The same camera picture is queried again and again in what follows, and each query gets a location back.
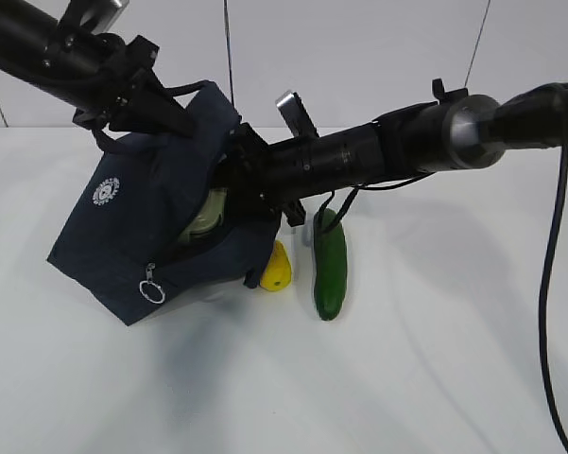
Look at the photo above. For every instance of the yellow lemon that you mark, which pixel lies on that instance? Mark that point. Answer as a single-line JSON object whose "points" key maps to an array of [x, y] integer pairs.
{"points": [[278, 272]]}

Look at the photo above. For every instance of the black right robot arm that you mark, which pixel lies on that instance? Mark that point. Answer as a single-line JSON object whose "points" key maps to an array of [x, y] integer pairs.
{"points": [[455, 131]]}

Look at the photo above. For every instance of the navy blue lunch bag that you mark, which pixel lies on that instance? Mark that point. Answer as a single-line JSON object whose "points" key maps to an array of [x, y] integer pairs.
{"points": [[121, 240]]}

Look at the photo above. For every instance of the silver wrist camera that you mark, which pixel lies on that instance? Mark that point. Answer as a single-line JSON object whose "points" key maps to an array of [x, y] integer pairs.
{"points": [[94, 16], [295, 115]]}

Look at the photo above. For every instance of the glass container green lid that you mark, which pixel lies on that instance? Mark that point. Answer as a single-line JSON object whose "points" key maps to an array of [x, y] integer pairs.
{"points": [[210, 216]]}

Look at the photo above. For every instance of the green cucumber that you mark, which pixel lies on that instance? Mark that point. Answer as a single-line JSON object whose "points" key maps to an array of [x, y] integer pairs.
{"points": [[331, 266]]}

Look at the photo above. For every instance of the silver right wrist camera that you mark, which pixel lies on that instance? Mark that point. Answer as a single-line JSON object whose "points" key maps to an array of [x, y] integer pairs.
{"points": [[295, 115]]}

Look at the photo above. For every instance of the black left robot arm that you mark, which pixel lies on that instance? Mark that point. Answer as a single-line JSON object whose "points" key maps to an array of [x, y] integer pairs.
{"points": [[24, 34]]}

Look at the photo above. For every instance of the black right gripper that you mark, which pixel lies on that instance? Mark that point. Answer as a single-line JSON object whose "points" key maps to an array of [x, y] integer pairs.
{"points": [[277, 176]]}

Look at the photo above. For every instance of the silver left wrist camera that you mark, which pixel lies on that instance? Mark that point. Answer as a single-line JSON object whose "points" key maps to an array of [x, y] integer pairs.
{"points": [[94, 16]]}

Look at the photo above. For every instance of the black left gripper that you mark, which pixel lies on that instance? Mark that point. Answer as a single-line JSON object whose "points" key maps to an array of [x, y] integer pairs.
{"points": [[98, 73]]}

